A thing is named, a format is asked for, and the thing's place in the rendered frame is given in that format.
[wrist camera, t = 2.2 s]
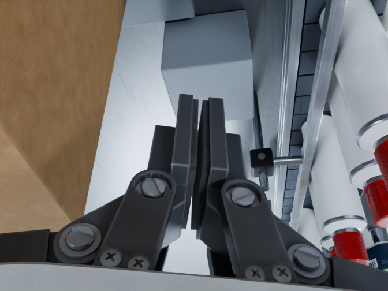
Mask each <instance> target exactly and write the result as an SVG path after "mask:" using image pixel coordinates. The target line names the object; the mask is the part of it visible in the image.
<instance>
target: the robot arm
mask: <svg viewBox="0 0 388 291"><path fill-rule="evenodd" d="M198 111H199V100H198V99H194V98H193V95H187V94H179V100H178V110H177V120H176V127H173V126H163V125H155V129H154V135H153V139H152V145H151V151H150V157H149V160H148V166H147V170H143V171H140V172H138V173H137V174H136V175H134V177H133V178H132V179H131V181H130V184H129V186H128V188H127V190H126V192H125V194H124V195H122V196H120V197H118V198H116V199H114V200H112V201H110V202H108V203H107V204H105V205H103V206H101V207H99V208H97V209H95V210H93V211H91V212H90V213H88V214H86V215H84V216H82V217H81V218H79V219H77V220H75V221H73V222H71V223H69V224H67V225H66V226H65V227H63V228H62V229H61V230H60V231H59V232H50V229H41V230H30V231H23V232H11V233H0V291H388V271H384V270H381V269H378V268H374V267H371V266H367V265H364V264H361V263H357V262H353V261H351V260H347V259H343V258H339V257H337V256H332V257H331V258H327V257H326V256H325V255H324V253H323V252H322V251H321V250H320V249H319V248H317V247H316V246H315V245H313V244H312V243H311V242H309V241H308V240H307V239H306V238H304V237H303V236H302V235H301V234H299V233H298V232H296V231H295V230H294V229H293V228H291V227H290V226H289V225H288V224H286V223H285V222H284V221H283V220H281V219H280V218H278V217H277V216H276V215H275V214H273V212H272V210H271V207H270V205H269V202H268V200H267V197H266V194H265V192H264V190H263V189H262V188H261V187H260V186H259V185H258V184H257V183H255V182H253V181H251V180H248V179H246V175H245V166H244V158H243V149H242V144H241V136H240V134H235V133H226V125H225V111H224V103H223V99H222V98H212V97H209V98H208V100H203V103H202V109H201V113H200V121H199V127H198ZM191 199H192V211H191V230H196V239H197V240H201V241H202V242H203V243H204V244H205V245H206V246H207V260H208V267H209V271H210V275H201V274H187V273H174V272H167V271H163V268H164V265H165V261H166V258H167V253H168V251H169V245H170V244H171V243H172V242H174V241H175V240H177V239H178V238H180V236H181V229H186V226H187V222H188V216H189V209H190V205H191Z"/></svg>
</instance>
